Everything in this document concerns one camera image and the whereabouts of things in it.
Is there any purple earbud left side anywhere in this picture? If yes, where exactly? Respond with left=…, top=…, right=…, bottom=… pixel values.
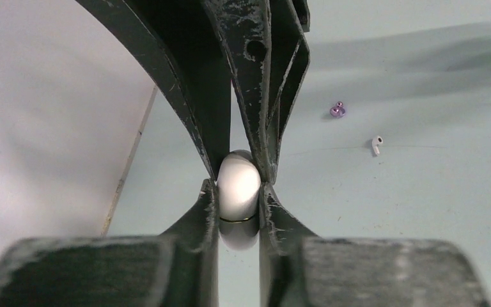
left=329, top=101, right=347, bottom=118

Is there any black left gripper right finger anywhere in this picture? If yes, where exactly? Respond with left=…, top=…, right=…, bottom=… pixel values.
left=259, top=184, right=490, bottom=307

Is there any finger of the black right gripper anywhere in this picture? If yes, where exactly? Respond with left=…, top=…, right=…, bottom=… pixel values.
left=78, top=0, right=231, bottom=178
left=203, top=1, right=310, bottom=184

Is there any white earbud charging case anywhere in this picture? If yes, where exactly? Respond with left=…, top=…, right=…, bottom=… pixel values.
left=217, top=150, right=261, bottom=251

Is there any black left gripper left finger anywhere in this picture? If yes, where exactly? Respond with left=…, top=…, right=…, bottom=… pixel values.
left=0, top=179, right=218, bottom=306

